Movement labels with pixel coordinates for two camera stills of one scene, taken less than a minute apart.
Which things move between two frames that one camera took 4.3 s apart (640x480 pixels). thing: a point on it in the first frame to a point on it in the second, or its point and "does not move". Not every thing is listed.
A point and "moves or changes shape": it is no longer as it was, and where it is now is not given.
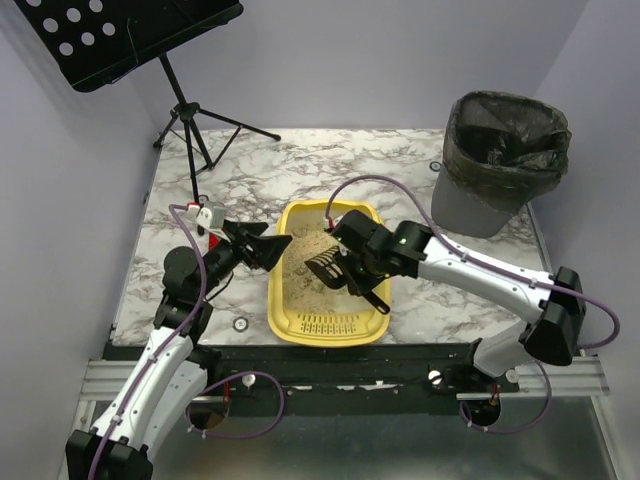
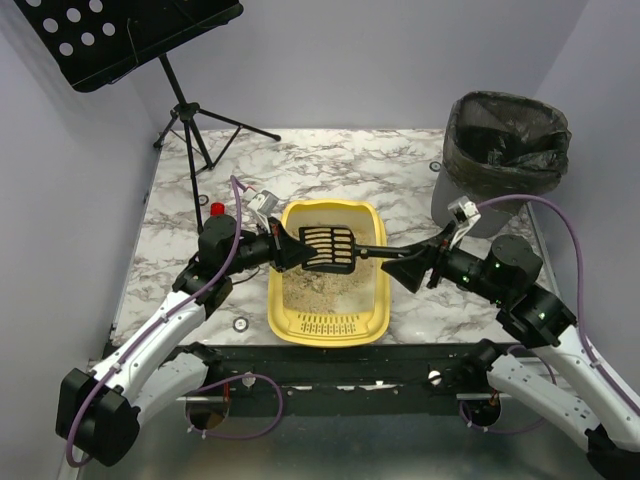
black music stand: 94,42 does not move
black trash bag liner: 505,150 does not move
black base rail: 345,379 does not move
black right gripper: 351,262 to 437,266
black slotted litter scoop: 328,267 moves or changes shape
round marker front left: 240,324 does not move
